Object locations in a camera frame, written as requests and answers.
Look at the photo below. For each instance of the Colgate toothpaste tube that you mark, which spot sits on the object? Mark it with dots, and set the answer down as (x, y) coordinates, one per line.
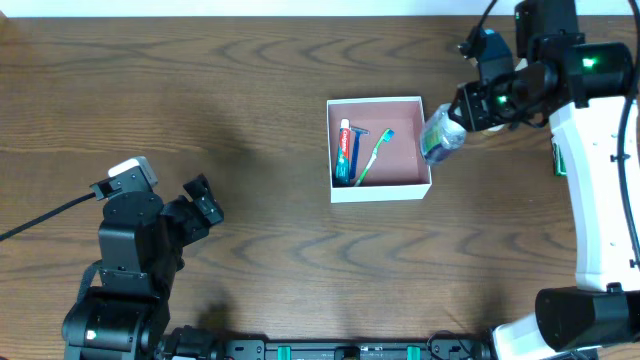
(342, 168)

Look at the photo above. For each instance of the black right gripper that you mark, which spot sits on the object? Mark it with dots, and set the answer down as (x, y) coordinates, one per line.
(470, 107)

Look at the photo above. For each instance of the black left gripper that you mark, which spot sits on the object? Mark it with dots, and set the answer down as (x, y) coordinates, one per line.
(201, 203)

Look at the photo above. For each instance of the clear foam soap pump bottle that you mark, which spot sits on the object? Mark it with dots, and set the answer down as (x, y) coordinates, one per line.
(440, 136)

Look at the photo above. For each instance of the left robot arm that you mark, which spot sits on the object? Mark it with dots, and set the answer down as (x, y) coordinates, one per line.
(122, 307)

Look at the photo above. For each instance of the black mounting rail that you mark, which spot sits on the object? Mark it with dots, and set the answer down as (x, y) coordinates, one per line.
(192, 343)

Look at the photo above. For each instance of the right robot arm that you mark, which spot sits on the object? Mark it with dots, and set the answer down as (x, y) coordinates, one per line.
(586, 94)

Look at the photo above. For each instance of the green white toothbrush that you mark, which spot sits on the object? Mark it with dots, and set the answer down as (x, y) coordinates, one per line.
(384, 138)

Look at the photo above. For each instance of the white lotion tube gold cap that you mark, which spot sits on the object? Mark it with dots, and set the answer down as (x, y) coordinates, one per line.
(493, 130)

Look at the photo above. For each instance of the green Dettol soap bar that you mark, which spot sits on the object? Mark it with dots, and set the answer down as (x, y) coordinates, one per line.
(558, 161)

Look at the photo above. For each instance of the blue disposable razor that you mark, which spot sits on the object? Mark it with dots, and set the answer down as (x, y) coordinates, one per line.
(355, 151)

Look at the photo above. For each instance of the white box pink interior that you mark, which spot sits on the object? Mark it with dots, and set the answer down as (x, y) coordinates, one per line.
(399, 173)

